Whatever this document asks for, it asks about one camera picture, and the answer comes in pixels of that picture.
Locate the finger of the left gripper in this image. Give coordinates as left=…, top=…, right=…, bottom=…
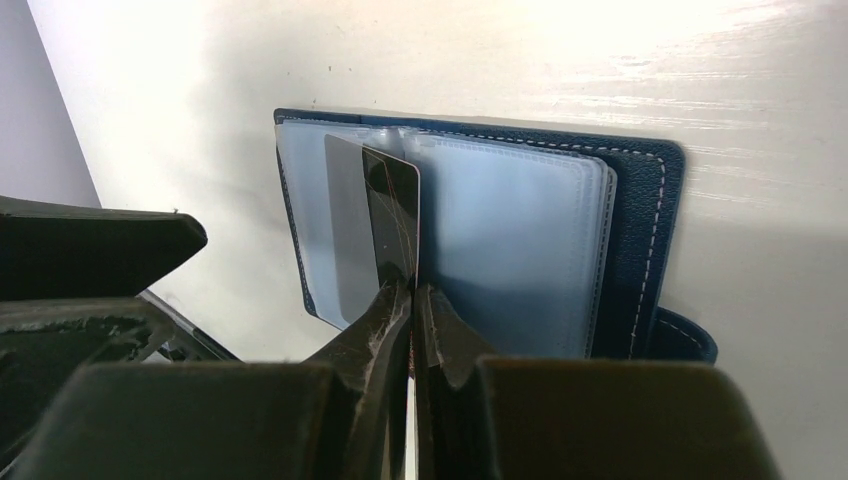
left=1, top=297, right=235, bottom=458
left=1, top=197, right=208, bottom=301

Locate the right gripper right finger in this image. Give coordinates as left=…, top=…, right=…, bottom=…
left=413, top=285, right=780, bottom=479

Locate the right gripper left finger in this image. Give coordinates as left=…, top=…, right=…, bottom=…
left=11, top=281, right=412, bottom=479

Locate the blue leather card holder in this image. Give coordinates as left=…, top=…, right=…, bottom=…
left=274, top=108, right=718, bottom=364

